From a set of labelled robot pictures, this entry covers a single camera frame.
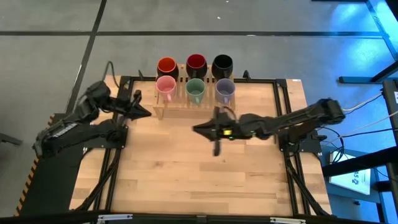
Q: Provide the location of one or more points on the black aluminium table frame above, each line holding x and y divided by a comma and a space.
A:
258, 80

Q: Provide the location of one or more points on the white box with blue print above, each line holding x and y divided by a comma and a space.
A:
348, 182

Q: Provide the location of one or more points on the lavender mug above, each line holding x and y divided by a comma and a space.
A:
224, 87

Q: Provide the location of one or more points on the wooden slatted rack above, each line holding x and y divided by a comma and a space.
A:
186, 109

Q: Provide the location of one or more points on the pink mug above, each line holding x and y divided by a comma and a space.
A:
165, 85

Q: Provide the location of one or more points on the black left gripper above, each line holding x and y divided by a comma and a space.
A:
127, 107

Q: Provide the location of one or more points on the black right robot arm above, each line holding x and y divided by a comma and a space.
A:
298, 119

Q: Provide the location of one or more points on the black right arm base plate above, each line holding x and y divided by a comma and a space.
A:
311, 146

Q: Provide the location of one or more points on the black slanted beam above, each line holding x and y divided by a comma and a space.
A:
357, 163

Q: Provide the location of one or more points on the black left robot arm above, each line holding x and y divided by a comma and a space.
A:
71, 132

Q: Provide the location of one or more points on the black desk frame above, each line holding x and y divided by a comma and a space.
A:
384, 73

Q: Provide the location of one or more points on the black rig beam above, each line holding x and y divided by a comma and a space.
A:
199, 219

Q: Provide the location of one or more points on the black upright post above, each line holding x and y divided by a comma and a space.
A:
392, 124

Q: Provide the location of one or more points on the all black mug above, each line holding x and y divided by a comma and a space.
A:
222, 65

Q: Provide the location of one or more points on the metal bracket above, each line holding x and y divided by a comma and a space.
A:
287, 220
115, 217

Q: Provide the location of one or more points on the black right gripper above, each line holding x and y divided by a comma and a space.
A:
231, 129

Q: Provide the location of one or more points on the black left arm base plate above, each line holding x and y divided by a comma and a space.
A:
93, 145

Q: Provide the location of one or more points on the black panel with hazard stripes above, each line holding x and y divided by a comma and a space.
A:
49, 180

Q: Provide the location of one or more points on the green mug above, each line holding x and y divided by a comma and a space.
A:
195, 87

